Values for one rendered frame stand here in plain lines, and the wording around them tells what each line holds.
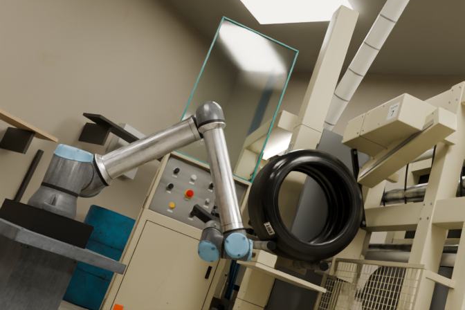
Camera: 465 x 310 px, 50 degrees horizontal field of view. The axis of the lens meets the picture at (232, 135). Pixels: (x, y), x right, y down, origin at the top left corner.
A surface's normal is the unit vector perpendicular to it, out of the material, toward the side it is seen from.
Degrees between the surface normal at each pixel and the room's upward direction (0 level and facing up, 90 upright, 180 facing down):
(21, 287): 90
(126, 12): 90
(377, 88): 90
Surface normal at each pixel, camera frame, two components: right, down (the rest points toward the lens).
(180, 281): 0.24, -0.20
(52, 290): 0.77, 0.10
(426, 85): -0.53, -0.43
